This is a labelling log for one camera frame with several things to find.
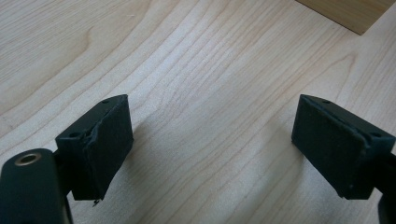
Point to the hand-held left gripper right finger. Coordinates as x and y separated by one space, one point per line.
333 146

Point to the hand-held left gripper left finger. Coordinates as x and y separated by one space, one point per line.
99 149

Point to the light brown wooden box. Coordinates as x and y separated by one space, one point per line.
345 11

